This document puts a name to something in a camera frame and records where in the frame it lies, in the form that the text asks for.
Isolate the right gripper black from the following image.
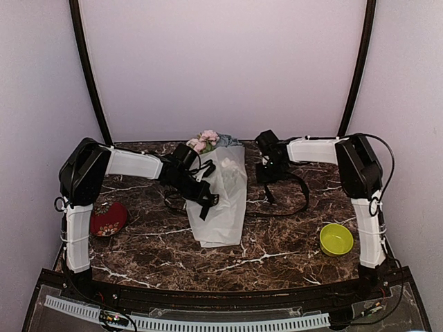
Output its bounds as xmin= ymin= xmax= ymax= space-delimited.
xmin=256 ymin=158 xmax=287 ymax=183

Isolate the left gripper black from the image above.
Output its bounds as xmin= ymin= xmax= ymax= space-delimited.
xmin=168 ymin=172 xmax=214 ymax=203

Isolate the black ribbon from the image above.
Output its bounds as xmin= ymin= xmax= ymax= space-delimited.
xmin=199 ymin=172 xmax=311 ymax=222

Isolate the white fake rose stem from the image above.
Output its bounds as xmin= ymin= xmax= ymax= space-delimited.
xmin=186 ymin=138 xmax=206 ymax=154

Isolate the translucent white wrapping paper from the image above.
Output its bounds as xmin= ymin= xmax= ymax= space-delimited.
xmin=186 ymin=146 xmax=247 ymax=248

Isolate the pink peony fake stem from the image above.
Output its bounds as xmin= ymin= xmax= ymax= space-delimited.
xmin=195 ymin=130 xmax=220 ymax=154

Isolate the blue fake rose bunch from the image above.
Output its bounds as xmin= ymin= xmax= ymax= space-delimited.
xmin=216 ymin=134 xmax=243 ymax=147

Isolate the lilac hydrangea fake bunch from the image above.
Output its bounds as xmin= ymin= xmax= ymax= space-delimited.
xmin=220 ymin=158 xmax=242 ymax=190

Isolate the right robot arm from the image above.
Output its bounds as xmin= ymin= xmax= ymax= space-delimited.
xmin=255 ymin=130 xmax=387 ymax=269

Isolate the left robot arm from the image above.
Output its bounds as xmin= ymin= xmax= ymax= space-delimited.
xmin=56 ymin=138 xmax=219 ymax=274

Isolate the red floral dish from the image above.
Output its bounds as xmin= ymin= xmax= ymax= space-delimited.
xmin=90 ymin=202 xmax=128 ymax=237

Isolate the yellow-green bowl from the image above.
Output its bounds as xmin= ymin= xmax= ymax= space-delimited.
xmin=319 ymin=223 xmax=354 ymax=257

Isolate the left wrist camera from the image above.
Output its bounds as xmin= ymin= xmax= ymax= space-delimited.
xmin=192 ymin=159 xmax=216 ymax=182

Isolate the black front rail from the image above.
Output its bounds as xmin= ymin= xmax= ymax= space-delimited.
xmin=64 ymin=270 xmax=400 ymax=312

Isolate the right black frame post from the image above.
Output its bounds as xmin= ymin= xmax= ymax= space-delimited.
xmin=337 ymin=0 xmax=377 ymax=136

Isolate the black frame post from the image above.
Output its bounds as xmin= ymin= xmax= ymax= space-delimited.
xmin=337 ymin=0 xmax=377 ymax=136
xmin=69 ymin=0 xmax=113 ymax=145

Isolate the white slotted cable duct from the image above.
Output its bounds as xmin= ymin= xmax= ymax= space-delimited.
xmin=44 ymin=295 xmax=332 ymax=331

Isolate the left black frame post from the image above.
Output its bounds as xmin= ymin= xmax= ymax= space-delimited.
xmin=69 ymin=0 xmax=113 ymax=145

